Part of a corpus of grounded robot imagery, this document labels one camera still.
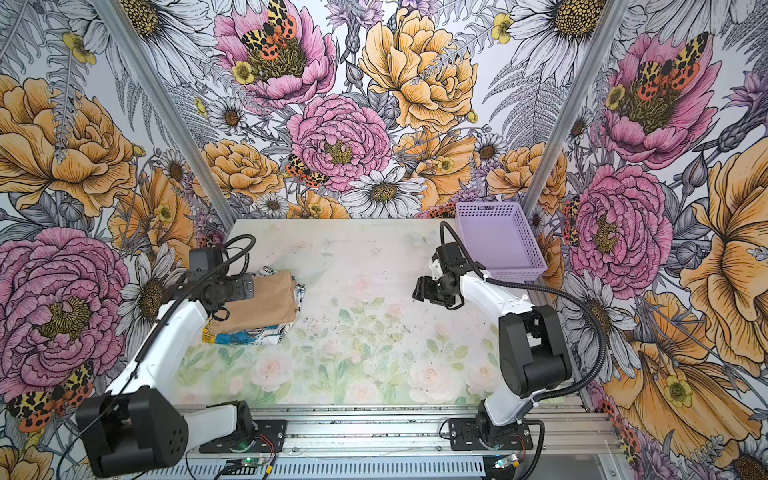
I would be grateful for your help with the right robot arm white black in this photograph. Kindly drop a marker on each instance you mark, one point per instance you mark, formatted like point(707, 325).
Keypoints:
point(532, 352)

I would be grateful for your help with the beige garment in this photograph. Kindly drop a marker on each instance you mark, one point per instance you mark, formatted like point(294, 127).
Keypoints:
point(273, 304)

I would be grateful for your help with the white vented cable duct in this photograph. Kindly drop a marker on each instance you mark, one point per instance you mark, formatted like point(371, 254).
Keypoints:
point(457, 467)

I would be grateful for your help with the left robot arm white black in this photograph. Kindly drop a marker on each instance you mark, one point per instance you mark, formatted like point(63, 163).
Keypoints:
point(133, 428)

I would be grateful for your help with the aluminium frame post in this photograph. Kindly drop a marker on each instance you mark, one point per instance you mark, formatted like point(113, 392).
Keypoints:
point(119, 26)
point(598, 49)

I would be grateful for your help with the green circuit board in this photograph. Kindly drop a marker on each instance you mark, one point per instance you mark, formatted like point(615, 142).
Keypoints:
point(243, 463)

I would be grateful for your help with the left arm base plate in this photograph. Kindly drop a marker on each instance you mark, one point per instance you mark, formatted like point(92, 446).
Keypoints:
point(261, 436)

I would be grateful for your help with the aluminium mounting rail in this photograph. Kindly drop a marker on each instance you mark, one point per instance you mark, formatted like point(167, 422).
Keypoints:
point(399, 430)

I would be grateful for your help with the lavender plastic basket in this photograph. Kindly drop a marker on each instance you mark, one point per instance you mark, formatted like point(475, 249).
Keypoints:
point(498, 236)

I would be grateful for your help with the right aluminium frame post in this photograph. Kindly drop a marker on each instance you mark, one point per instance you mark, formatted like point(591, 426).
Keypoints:
point(598, 49)

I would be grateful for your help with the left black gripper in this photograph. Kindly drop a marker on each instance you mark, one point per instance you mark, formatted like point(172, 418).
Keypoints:
point(242, 292)

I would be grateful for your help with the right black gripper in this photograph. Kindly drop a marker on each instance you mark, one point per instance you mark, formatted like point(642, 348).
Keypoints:
point(425, 288)

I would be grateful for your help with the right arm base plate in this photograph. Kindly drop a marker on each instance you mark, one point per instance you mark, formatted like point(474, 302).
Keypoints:
point(478, 434)

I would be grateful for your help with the printed white blue yellow shorts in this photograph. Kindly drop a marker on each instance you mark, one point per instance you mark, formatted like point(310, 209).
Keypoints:
point(262, 336)

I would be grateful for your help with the left aluminium frame post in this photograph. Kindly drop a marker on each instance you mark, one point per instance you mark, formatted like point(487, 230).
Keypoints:
point(119, 26)

